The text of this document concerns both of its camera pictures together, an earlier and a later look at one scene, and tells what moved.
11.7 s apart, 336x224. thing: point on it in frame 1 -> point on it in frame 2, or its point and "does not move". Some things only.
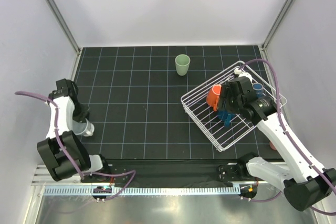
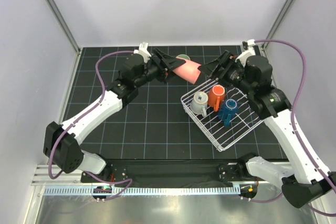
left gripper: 84,114 -> 169,63
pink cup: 272,146 -> 189,70
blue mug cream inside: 226,116 does not move
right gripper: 226,93 -> 211,68
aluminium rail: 42,177 does not move
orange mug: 213,96 does not move
